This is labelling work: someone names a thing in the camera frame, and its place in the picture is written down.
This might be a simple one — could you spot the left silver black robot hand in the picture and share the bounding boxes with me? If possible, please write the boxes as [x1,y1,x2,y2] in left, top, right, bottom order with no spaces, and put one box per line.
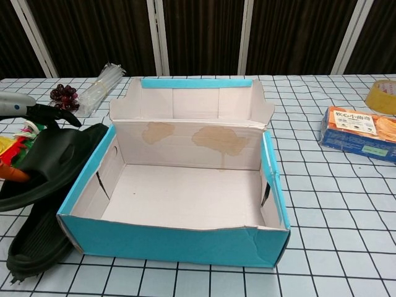
[0,92,83,182]

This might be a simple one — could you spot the black rubber slipper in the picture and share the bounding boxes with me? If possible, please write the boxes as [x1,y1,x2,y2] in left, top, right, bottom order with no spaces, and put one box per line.
[0,123,110,213]
[6,202,75,284]

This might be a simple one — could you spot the light blue cardboard shoe box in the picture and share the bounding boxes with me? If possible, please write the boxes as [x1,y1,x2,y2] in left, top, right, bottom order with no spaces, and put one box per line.
[56,75,291,269]

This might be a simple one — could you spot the orange snack package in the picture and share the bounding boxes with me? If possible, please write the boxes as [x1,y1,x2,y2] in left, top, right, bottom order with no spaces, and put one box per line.
[318,106,396,163]

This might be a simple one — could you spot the dark red grape bunch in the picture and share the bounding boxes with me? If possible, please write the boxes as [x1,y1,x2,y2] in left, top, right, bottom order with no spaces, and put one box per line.
[49,83,80,112]

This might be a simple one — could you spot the colourful feather shuttlecock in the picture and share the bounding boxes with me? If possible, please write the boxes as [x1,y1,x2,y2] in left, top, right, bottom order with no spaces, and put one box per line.
[0,120,43,174]

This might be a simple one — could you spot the clear plastic straw bundle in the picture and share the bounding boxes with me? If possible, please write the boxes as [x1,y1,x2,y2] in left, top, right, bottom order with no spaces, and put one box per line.
[77,62,127,118]

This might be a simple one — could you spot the black pleated screen panel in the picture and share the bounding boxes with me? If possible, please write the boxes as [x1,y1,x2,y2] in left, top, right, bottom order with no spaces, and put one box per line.
[345,0,396,75]
[162,0,247,76]
[0,0,47,80]
[27,0,157,77]
[247,0,359,75]

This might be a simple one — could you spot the checked light blue tablecloth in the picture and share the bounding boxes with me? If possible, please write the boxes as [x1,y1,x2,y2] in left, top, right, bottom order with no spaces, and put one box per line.
[0,74,396,297]

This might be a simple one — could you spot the yellow packing tape roll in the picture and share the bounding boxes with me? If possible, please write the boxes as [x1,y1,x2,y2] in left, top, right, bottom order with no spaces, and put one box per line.
[364,79,396,116]

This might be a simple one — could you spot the white screen frame post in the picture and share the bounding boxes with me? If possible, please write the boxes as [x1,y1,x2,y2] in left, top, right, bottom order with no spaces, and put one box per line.
[332,0,375,75]
[238,0,260,75]
[147,0,170,76]
[9,0,59,78]

